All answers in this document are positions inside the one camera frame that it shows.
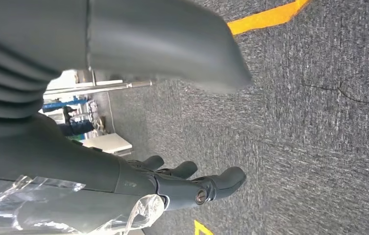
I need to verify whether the grey robot body shell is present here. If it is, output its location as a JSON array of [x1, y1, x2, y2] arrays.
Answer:
[[0, 0, 254, 94]]

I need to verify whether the person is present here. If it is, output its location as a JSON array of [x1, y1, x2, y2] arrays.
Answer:
[[59, 106, 96, 138]]

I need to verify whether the white partition board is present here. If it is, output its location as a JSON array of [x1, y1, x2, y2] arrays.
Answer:
[[81, 133, 134, 157]]

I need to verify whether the blue metal frame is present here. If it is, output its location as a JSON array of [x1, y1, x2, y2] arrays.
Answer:
[[42, 96, 89, 110]]

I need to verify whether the yellow floor tape square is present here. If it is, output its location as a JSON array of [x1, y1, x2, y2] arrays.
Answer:
[[194, 220, 215, 235], [227, 0, 311, 36]]

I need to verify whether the stainless steel table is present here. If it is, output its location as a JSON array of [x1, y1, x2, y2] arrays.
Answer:
[[43, 70, 154, 96]]

